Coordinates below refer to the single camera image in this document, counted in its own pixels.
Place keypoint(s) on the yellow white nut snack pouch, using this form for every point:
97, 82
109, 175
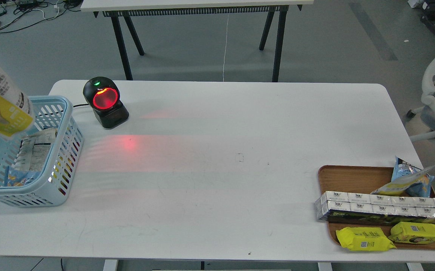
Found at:
16, 112

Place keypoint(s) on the light blue plastic basket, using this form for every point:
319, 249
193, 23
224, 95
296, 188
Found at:
52, 186

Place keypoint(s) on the white snack bag in basket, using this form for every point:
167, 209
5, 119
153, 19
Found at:
34, 150

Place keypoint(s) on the blue snack bag in basket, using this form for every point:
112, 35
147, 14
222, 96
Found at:
17, 178

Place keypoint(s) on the long silver boxed snack pack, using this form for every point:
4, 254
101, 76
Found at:
368, 209

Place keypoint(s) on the yellow snack pack left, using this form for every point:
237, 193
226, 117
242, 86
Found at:
364, 239

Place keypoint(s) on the yellow snack pack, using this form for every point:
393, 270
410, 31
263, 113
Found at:
364, 239
413, 233

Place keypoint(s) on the yellow silver snack pouch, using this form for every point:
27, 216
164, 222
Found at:
397, 187

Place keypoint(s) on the yellow snack pack right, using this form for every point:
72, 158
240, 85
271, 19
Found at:
413, 233

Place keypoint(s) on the black barcode scanner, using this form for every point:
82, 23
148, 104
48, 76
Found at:
103, 96

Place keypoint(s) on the background table with black legs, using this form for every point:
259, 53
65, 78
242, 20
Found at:
115, 9

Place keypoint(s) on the brown wooden tray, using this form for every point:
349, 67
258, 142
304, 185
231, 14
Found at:
360, 179

